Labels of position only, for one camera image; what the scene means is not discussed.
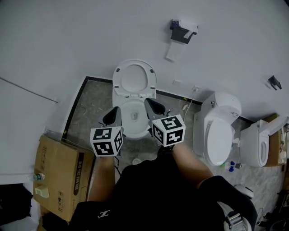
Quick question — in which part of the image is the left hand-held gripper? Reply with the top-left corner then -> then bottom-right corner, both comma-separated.
90,106 -> 125,157

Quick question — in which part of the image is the large printed cardboard box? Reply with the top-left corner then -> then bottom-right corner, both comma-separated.
33,134 -> 96,224

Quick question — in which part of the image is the small beige box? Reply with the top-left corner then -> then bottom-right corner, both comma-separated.
34,186 -> 50,199

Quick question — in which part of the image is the thin wall cable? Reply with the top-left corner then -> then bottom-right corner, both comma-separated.
0,76 -> 59,104

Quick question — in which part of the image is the white toilet bowl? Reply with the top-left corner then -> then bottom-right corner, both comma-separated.
112,89 -> 157,140

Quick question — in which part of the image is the person's black clothing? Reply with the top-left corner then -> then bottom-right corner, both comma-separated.
67,152 -> 258,231

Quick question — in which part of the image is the green label water bottle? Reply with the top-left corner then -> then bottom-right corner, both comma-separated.
28,173 -> 46,182

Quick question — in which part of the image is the white bidet sprayer hose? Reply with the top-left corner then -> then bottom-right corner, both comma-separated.
181,103 -> 190,121

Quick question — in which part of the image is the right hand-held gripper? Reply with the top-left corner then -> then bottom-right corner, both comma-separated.
144,97 -> 186,148

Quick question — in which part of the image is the white raised toilet lid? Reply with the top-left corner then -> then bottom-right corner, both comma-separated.
121,65 -> 148,92

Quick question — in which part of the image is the black wall bracket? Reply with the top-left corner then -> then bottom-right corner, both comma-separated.
268,75 -> 282,91

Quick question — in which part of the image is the person's left forearm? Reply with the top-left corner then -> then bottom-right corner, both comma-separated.
87,155 -> 118,203

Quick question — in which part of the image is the person's right forearm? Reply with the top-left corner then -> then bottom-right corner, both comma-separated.
172,142 -> 215,190

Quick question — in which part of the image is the pile of black equipment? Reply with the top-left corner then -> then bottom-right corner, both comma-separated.
257,189 -> 289,231

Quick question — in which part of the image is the white tankless toilet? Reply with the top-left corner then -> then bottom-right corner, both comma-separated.
239,119 -> 270,168

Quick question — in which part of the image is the black bag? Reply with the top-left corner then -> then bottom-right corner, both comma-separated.
0,183 -> 33,221

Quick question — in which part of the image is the white toilet with tank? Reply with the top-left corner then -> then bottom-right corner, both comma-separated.
192,91 -> 242,167

